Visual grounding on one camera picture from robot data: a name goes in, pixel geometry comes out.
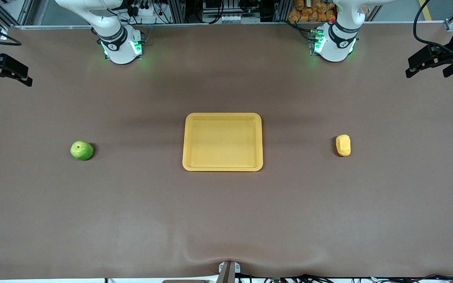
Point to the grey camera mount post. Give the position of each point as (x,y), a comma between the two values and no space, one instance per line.
(228,272)

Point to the grey aluminium edge rail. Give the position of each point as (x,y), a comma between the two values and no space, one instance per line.
(226,24)

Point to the white power strip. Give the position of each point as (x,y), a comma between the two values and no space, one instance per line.
(146,13)

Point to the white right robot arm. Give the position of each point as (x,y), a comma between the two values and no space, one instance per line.
(122,53)

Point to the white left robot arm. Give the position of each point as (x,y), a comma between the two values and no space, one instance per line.
(334,51)

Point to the brown table cloth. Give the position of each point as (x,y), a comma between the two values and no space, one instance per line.
(226,220)

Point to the yellow potato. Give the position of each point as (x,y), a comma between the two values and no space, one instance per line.
(343,145)

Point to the green apple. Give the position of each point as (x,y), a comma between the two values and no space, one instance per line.
(81,150)

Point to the orange packaged goods pile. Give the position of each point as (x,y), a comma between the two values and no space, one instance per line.
(311,10)

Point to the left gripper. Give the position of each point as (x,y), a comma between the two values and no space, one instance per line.
(448,54)

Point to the yellow plastic tray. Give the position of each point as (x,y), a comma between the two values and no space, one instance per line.
(222,143)

